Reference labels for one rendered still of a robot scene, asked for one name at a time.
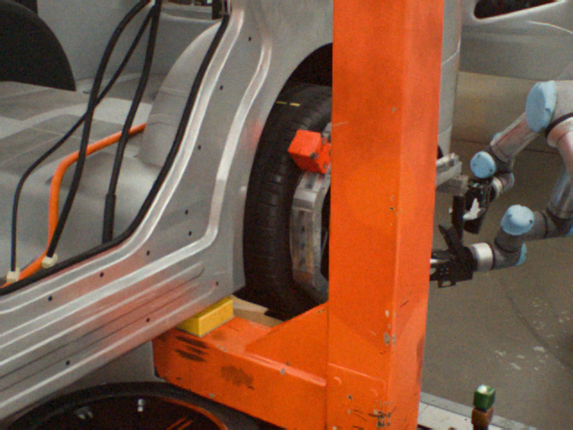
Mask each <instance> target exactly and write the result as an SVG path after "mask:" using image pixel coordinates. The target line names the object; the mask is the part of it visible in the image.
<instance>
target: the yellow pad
mask: <svg viewBox="0 0 573 430"><path fill-rule="evenodd" d="M232 318H234V315H233V301H232V300H231V299H228V298H224V299H222V300H221V301H219V302H217V303H216V304H215V305H212V306H209V307H208V308H206V309H204V310H202V312H201V313H199V314H197V315H195V316H193V317H191V318H190V319H188V320H186V321H184V322H182V323H180V324H177V325H176V326H175V327H173V328H176V329H178V330H181V331H183V332H186V333H189V334H191V335H194V336H197V337H202V336H204V335H205V334H207V333H210V332H211V331H214V330H215V329H217V328H218V327H219V326H221V325H222V323H226V322H227V321H229V320H231V319H232Z"/></svg>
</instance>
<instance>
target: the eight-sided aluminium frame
mask: <svg viewBox="0 0 573 430"><path fill-rule="evenodd" d="M322 135H323V136H324V138H326V139H327V141H328V142H329V144H330V145H331V123H329V124H328V125H327V127H326V129H324V130H323V131H322ZM330 167H331V162H330V164H329V167H328V169H327V172H326V174H325V175H322V174H317V173H313V172H307V170H305V173H304V176H303V178H302V181H301V183H299V184H300V185H299V186H298V187H296V189H295V196H294V201H293V206H292V209H294V217H293V268H292V271H293V279H294V281H295V283H296V284H298V285H299V286H301V287H302V288H303V289H304V290H305V291H306V292H307V294H308V295H309V296H310V297H311V298H313V299H314V300H315V301H316V302H317V303H318V304H319V305H321V304H323V303H325V302H328V301H329V283H328V280H327V279H326V278H325V277H323V276H322V275H321V204H322V200H324V198H325V196H326V192H327V191H328V189H329V186H330Z"/></svg>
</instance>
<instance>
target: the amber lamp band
mask: <svg viewBox="0 0 573 430"><path fill-rule="evenodd" d="M492 414H493V407H491V408H490V409H489V411H488V412H487V413H483V412H481V411H478V410H475V408H474V409H473V411H472V416H471V420H470V423H471V424H472V425H475V426H480V427H481V428H487V427H488V426H489V424H490V423H491V422H492Z"/></svg>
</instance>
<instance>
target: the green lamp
mask: <svg viewBox="0 0 573 430"><path fill-rule="evenodd" d="M495 396H496V389H494V388H492V387H489V386H486V385H483V384H481V385H480V386H478V387H477V388H476V389H475V391H474V400H473V405H474V406H475V407H478V408H480V409H485V410H488V409H489V408H490V406H491V405H492V404H493V402H494V398H495Z"/></svg>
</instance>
